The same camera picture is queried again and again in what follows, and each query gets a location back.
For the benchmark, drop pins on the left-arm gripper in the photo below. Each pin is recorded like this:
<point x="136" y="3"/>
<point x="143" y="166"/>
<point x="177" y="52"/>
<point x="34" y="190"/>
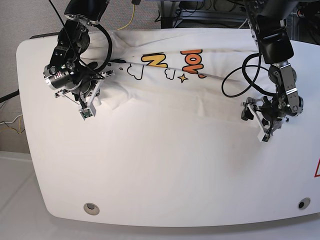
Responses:
<point x="262" y="111"/>

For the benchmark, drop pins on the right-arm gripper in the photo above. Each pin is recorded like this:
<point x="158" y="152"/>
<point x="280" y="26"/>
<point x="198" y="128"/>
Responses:
<point x="85" y="93"/>

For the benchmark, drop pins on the white printed T-shirt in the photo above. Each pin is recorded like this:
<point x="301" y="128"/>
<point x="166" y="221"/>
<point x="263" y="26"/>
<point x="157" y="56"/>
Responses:
<point x="192" y="71"/>

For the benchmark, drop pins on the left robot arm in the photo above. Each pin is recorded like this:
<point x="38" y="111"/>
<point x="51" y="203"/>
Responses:
<point x="268" y="25"/>

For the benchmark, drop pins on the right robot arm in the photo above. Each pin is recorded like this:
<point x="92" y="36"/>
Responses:
<point x="66" y="71"/>

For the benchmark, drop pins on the right table grommet hole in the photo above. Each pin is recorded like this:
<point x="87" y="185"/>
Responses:
<point x="304" y="203"/>

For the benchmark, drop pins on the table grommet hole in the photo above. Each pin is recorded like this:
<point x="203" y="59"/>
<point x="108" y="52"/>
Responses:
<point x="304" y="203"/>
<point x="91" y="209"/>

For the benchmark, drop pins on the left table grommet hole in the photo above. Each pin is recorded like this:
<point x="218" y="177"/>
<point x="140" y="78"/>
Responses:
<point x="91" y="209"/>

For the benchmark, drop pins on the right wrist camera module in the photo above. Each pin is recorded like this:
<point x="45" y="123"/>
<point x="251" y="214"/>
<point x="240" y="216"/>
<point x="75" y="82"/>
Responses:
<point x="89" y="111"/>

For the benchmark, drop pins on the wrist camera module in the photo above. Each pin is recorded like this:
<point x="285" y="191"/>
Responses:
<point x="89" y="111"/>
<point x="264" y="135"/>

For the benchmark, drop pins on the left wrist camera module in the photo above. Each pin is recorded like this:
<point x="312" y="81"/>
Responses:
<point x="264" y="135"/>

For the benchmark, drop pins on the black equipment rack frame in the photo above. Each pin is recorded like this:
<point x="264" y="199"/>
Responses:
<point x="203" y="13"/>

